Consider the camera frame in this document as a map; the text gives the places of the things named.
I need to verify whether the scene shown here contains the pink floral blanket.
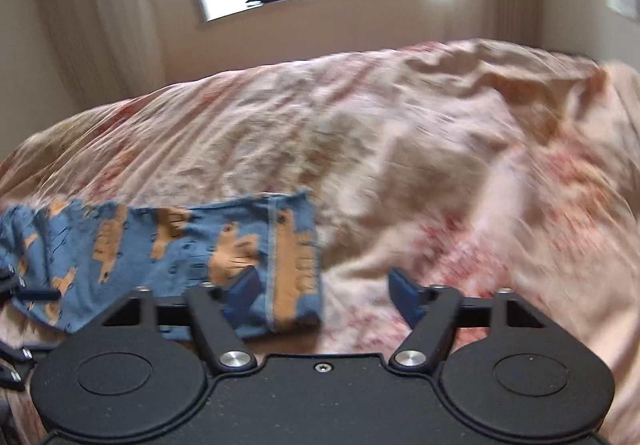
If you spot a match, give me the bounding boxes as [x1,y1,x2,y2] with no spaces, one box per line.
[0,39,640,445]

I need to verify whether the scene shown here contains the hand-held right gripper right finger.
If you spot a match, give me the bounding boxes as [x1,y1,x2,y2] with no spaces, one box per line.
[388,268,547,373]

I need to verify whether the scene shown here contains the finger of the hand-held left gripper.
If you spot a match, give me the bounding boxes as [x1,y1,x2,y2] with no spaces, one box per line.
[0,344,37,392]
[0,265,61,302]

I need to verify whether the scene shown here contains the blue pants with orange print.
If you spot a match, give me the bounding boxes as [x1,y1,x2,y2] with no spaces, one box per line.
[0,192,324,341]

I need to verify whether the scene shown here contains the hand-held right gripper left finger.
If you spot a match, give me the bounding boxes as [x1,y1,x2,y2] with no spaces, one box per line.
[101,269,262,373]

